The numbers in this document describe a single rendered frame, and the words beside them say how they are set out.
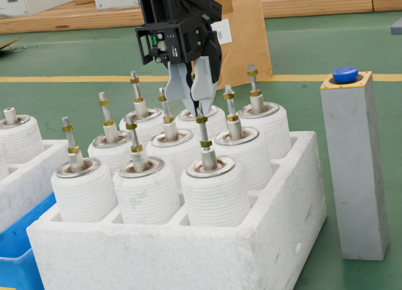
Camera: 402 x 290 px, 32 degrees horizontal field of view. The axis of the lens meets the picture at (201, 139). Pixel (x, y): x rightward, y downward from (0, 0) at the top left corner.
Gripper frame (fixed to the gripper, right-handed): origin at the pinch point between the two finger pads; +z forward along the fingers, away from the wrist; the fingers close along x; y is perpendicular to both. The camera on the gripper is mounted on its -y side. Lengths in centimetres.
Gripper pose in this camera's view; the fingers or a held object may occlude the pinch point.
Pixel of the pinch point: (201, 105)
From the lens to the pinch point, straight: 101.6
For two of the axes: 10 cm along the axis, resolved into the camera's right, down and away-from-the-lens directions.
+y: -4.5, 4.0, -8.0
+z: 1.9, 9.2, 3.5
